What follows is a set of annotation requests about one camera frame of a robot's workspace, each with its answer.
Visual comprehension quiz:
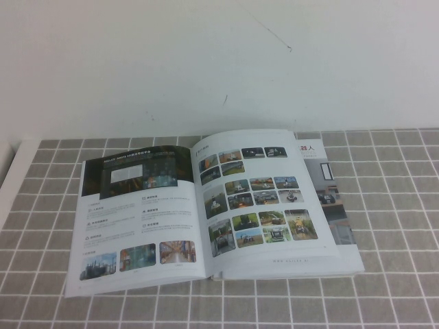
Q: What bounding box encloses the robot catalogue book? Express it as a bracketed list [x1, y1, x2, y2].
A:
[63, 128, 366, 299]

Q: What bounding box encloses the grey white checked tablecloth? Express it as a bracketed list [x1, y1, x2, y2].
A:
[0, 127, 439, 329]

